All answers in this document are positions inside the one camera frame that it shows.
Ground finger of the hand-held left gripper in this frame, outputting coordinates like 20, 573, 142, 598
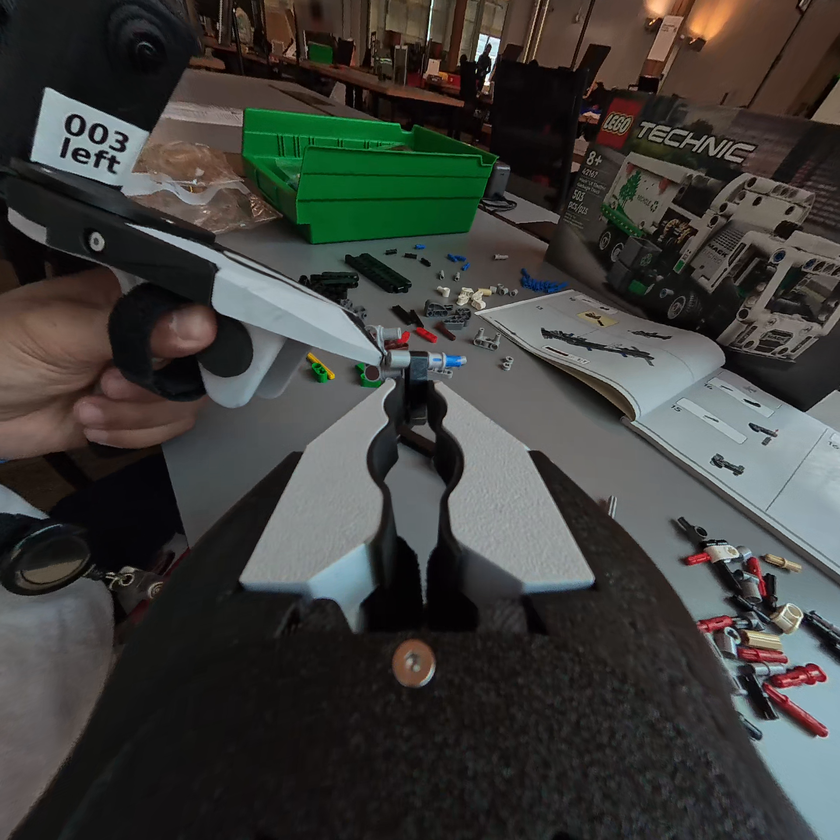
209, 258, 389, 367

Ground green storage bin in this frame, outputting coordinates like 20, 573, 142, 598
241, 107, 500, 245

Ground long black lego beam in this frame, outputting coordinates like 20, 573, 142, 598
344, 252, 413, 294

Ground pile of small lego pins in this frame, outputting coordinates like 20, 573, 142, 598
676, 515, 840, 739

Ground person's left hand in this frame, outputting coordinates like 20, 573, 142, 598
0, 268, 219, 455

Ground black chair back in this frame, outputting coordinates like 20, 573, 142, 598
491, 59, 589, 194

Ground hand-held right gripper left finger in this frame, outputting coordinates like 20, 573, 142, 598
239, 379, 403, 632

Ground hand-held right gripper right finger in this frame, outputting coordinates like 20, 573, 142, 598
428, 381, 595, 593

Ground lego instruction booklet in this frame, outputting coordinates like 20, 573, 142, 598
476, 289, 840, 584

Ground lego set box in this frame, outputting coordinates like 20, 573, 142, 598
546, 91, 840, 413

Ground clear plastic bag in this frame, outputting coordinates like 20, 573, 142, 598
123, 140, 284, 235

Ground black badge reel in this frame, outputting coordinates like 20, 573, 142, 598
0, 525, 93, 597

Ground dark trousers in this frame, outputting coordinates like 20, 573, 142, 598
49, 453, 188, 559

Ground black lego piece blue pin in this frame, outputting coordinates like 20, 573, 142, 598
406, 351, 468, 427

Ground metal key clip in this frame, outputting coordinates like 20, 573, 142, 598
92, 563, 173, 608

